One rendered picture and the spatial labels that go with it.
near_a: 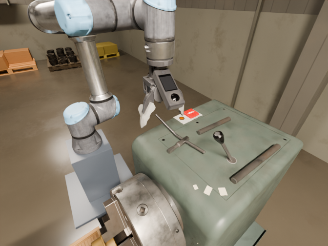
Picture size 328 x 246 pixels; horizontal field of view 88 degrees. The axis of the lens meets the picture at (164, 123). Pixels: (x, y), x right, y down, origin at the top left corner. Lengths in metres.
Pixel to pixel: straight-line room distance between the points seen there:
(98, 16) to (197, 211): 0.56
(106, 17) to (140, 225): 0.53
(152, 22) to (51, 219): 2.04
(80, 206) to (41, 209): 1.13
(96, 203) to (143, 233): 0.67
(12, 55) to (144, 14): 6.70
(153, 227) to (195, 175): 0.20
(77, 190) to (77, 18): 1.06
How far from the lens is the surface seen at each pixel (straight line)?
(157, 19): 0.43
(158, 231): 0.58
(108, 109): 0.91
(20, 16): 7.62
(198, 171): 0.63
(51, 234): 2.13
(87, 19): 0.44
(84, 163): 0.96
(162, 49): 0.44
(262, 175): 0.69
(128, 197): 0.59
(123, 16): 0.48
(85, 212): 1.19
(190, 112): 0.89
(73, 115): 0.86
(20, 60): 7.08
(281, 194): 2.41
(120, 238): 0.75
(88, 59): 0.86
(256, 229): 1.42
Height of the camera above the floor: 1.74
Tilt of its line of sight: 36 degrees down
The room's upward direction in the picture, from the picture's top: straight up
